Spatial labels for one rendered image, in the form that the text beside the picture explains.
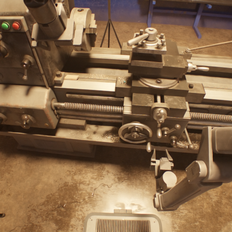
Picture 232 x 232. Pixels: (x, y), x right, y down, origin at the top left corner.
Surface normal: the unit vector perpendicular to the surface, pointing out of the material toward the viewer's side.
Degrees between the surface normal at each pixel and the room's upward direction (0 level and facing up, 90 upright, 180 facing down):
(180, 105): 0
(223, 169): 23
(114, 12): 90
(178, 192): 85
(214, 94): 36
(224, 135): 75
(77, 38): 30
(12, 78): 90
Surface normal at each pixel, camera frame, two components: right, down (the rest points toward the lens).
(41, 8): 0.40, 0.90
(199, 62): -0.07, 0.15
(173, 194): -0.99, 0.00
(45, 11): 0.58, 0.80
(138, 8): -0.10, 0.77
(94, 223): 0.00, -0.64
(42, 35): -0.01, -0.17
